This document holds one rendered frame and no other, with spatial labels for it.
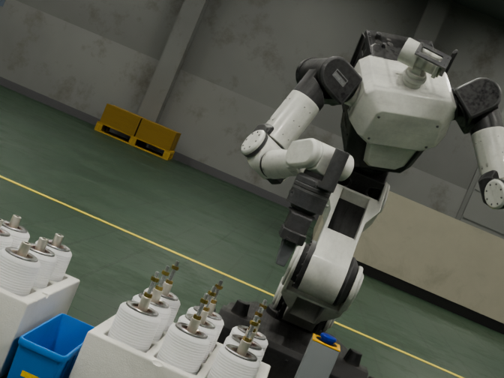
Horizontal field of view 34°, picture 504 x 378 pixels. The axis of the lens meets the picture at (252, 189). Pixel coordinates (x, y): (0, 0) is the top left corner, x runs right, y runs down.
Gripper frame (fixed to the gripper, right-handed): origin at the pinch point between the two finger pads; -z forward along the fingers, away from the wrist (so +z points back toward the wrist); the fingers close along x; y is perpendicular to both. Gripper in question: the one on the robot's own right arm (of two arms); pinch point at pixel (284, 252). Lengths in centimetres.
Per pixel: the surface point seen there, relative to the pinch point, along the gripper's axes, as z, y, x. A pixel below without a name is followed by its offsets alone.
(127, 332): -27.6, -25.4, 13.8
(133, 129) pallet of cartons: -27, -174, -980
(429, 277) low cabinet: -27, 175, -540
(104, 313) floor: -48, -38, -72
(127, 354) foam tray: -31.0, -23.4, 17.1
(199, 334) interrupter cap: -22.6, -10.9, 10.5
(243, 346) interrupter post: -20.8, -1.3, 12.8
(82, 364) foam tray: -37, -31, 16
